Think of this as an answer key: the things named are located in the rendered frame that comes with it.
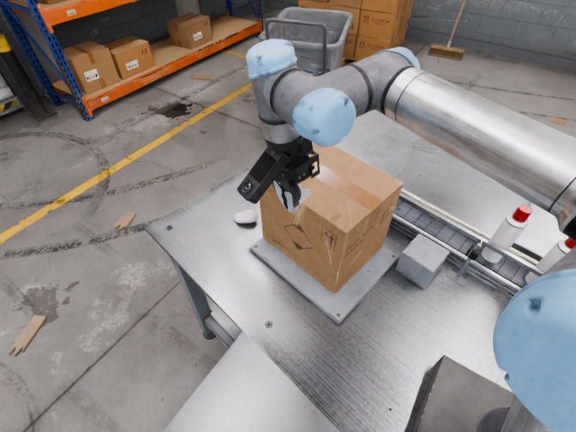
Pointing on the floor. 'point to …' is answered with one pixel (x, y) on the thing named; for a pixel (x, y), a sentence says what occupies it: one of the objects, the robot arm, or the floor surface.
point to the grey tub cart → (311, 36)
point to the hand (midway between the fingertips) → (288, 209)
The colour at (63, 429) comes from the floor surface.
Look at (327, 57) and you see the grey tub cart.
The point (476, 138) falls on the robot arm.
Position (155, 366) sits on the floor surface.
